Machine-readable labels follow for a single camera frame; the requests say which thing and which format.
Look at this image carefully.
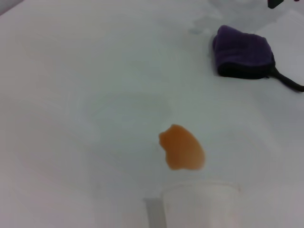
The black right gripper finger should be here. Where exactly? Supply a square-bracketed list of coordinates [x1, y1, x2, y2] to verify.
[268, 0, 285, 9]

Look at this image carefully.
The purple rag with black trim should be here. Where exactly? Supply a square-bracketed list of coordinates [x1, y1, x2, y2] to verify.
[212, 24, 304, 93]

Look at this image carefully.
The white paper cup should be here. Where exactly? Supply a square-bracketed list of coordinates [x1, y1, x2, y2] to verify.
[161, 180, 241, 228]

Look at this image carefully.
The brown liquid stain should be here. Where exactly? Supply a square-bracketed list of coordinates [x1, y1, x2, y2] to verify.
[158, 123, 206, 171]

